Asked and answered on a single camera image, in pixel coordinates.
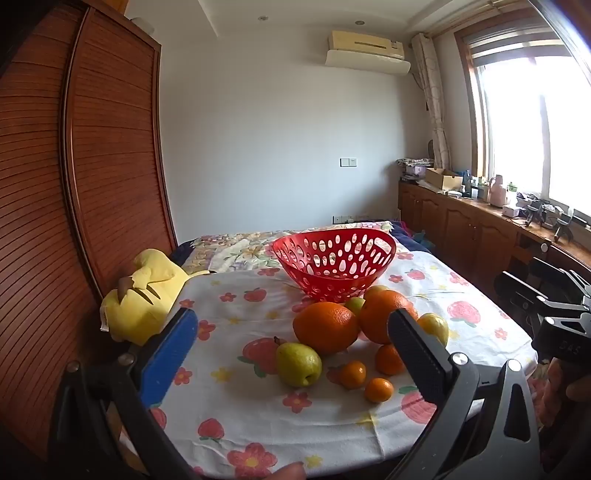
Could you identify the yellow plush toy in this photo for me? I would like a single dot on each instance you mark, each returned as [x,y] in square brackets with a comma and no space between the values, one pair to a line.
[152,286]

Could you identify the pink bottle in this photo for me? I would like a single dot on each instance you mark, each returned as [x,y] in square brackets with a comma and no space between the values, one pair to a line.
[497,191]

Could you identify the pile of printed cloth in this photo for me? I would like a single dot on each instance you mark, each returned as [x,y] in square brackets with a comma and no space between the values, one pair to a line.
[413,162]

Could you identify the window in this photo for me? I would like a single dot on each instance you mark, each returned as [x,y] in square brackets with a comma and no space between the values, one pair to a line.
[517,115]

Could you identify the person's left hand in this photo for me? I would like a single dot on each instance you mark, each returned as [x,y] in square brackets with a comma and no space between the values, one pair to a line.
[291,473]

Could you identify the white object on wardrobe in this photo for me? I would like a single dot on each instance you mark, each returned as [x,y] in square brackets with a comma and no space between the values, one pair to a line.
[142,25]

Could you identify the small tangerine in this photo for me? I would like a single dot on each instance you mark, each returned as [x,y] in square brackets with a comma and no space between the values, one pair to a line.
[353,374]
[379,390]

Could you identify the green apple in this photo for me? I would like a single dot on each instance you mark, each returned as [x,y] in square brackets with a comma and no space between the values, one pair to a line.
[355,305]
[435,325]

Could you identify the strawberry print white cloth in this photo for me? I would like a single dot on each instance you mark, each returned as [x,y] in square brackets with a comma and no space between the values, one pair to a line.
[258,415]

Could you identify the red perforated plastic basket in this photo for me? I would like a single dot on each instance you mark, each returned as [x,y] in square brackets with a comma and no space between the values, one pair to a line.
[323,295]

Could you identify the mandarin orange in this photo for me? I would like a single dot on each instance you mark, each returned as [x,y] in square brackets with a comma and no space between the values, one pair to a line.
[388,360]
[376,290]

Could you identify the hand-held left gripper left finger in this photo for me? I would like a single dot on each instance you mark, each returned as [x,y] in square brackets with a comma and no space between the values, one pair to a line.
[168,350]

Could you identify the white wall switch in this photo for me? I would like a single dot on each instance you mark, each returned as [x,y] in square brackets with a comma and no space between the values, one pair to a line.
[348,162]

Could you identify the small black tripod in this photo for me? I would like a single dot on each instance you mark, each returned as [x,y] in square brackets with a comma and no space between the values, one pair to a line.
[535,212]
[564,226]

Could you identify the large orange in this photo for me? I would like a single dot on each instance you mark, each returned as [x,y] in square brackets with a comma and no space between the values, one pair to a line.
[325,327]
[378,318]

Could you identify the cardboard box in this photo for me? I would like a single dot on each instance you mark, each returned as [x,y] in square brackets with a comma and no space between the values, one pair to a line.
[441,179]

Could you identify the wall air conditioner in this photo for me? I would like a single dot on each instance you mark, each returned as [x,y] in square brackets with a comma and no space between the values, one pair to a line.
[364,48]

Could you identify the wooden louvered wardrobe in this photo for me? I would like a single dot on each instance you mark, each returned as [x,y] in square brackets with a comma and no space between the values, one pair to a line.
[115,138]

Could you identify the floral quilt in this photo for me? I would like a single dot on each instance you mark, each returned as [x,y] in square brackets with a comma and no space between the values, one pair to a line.
[231,251]

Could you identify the dark blue blanket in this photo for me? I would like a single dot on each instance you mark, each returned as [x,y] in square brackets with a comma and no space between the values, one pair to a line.
[408,235]

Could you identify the green pear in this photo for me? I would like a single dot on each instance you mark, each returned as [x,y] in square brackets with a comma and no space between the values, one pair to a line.
[298,364]

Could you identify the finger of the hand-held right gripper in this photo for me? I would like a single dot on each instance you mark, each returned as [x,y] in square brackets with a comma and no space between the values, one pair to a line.
[517,290]
[551,272]

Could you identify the patterned white curtain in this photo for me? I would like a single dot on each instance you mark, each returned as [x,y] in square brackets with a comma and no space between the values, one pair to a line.
[434,101]

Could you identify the person's right hand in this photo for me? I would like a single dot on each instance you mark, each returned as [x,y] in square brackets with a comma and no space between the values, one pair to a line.
[579,391]

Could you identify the white wall outlet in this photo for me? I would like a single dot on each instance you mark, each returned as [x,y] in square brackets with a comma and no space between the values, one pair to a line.
[342,219]

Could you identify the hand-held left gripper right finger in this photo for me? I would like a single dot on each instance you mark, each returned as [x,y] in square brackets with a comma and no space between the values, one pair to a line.
[415,355]

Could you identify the low wooden cabinet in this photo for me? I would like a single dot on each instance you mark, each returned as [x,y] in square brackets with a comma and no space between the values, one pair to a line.
[461,226]

